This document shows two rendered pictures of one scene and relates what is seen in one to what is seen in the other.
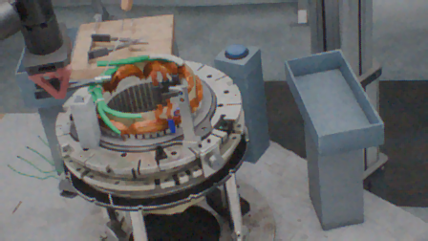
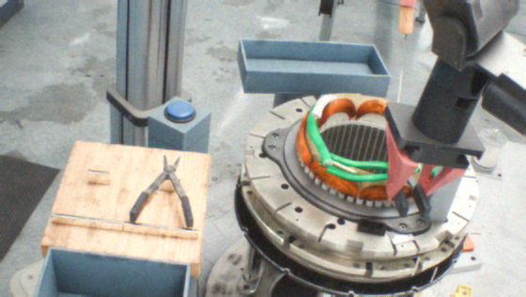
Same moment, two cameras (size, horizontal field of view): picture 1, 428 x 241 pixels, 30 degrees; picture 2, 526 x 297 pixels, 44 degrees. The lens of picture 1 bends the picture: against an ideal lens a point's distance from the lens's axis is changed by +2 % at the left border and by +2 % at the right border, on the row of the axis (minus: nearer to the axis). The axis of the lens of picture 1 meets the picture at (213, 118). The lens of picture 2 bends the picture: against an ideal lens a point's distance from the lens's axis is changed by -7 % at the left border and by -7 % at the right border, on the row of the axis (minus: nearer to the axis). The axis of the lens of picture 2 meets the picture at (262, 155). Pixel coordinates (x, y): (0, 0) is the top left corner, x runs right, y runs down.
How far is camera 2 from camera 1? 161 cm
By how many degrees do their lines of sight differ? 75
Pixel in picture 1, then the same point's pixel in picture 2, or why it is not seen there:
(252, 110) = not seen: hidden behind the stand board
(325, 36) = (167, 56)
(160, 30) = (116, 156)
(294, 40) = not seen: outside the picture
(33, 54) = (460, 138)
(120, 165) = (472, 190)
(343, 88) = (278, 63)
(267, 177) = (228, 222)
